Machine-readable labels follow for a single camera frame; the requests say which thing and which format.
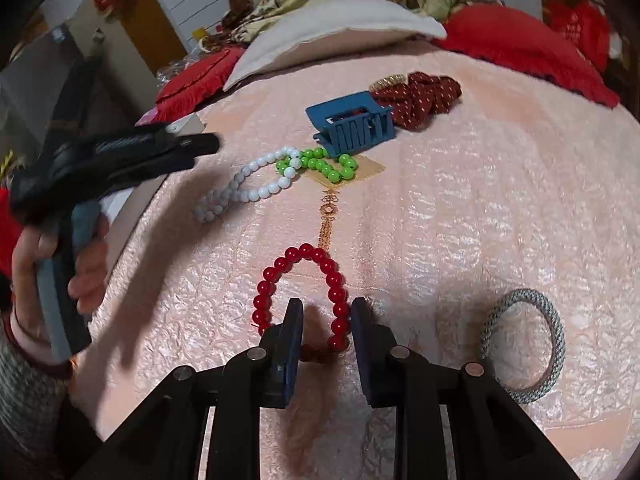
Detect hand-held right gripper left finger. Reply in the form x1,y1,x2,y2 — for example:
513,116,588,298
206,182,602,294
70,297,305,480

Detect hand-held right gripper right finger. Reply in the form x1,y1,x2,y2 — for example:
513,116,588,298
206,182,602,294
350,297,571,480

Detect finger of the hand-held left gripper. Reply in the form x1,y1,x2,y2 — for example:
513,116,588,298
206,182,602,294
80,156,196,193
97,127,222,158

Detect red bead bracelet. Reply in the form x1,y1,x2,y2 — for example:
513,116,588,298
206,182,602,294
254,243,351,353

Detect white and grey bead bracelet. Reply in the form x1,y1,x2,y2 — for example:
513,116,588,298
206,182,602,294
194,146,303,225

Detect green bead bracelet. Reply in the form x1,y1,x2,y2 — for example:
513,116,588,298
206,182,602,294
275,147,358,184

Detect blue hair claw clip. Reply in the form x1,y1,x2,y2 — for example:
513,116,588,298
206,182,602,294
306,91,397,159

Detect grey braided hair tie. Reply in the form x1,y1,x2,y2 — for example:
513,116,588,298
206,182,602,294
479,288,566,405

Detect gold bracelet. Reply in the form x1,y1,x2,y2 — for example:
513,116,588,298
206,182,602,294
370,74,407,93

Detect person's left forearm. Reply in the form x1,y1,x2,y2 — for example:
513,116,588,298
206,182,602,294
0,317,101,466

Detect person's left hand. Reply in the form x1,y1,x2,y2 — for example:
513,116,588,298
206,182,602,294
10,212,110,367

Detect red fringed cushion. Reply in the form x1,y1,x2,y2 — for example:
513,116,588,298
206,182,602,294
435,2,621,108
154,47,246,123

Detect floral quilt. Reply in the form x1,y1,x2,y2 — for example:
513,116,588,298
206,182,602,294
220,0,501,56

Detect white pillow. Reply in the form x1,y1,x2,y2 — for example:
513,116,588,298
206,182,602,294
223,0,447,92

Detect pink textured blanket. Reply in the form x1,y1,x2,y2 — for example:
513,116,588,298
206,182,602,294
70,35,640,480

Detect red bag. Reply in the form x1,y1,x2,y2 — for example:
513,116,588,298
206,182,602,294
542,0,611,73

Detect gold fan pendant with chain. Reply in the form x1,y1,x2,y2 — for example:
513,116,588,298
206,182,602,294
300,156,388,261

